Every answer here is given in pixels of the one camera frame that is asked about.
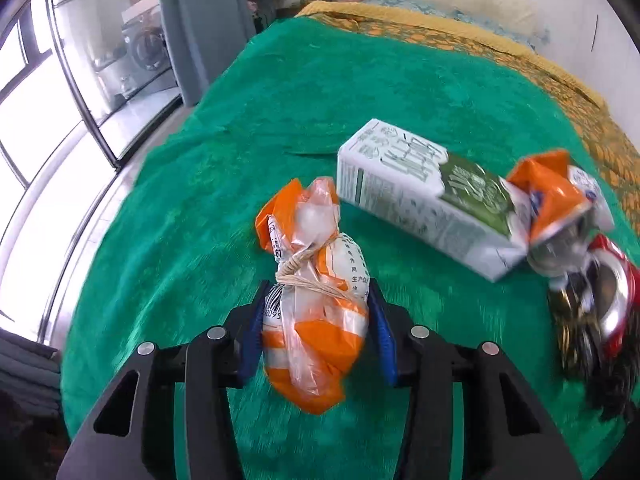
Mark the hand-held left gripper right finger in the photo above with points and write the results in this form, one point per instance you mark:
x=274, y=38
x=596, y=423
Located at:
x=386, y=345

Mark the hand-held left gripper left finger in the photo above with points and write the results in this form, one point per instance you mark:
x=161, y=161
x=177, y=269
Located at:
x=250, y=350

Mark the orange white plastic bag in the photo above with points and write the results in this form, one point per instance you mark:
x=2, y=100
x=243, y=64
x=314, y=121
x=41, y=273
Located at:
x=320, y=340

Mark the white green milk carton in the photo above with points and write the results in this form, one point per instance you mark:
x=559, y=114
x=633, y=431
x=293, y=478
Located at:
x=425, y=200

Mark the crushed orange can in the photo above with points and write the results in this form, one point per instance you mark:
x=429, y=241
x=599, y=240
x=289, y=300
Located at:
x=550, y=195

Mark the dark crumpled wrapper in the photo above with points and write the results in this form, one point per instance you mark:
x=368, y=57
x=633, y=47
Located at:
x=575, y=335

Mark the crushed red can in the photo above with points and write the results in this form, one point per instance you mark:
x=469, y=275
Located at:
x=617, y=300

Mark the green blanket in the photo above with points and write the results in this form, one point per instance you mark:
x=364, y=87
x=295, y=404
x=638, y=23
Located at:
x=325, y=90

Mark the sliding glass door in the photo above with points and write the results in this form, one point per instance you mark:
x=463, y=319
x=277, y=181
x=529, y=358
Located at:
x=75, y=90

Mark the yellow orange patterned bedspread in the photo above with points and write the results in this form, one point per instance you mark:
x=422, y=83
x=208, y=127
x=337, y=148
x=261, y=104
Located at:
x=575, y=85

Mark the grey washing machine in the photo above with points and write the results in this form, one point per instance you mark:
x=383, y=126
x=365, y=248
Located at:
x=147, y=45

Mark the grey curtain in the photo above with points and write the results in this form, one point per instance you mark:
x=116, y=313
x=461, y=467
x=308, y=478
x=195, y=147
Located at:
x=205, y=25

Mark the light blue patterned cloth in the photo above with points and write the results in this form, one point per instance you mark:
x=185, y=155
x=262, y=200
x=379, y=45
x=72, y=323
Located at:
x=395, y=2

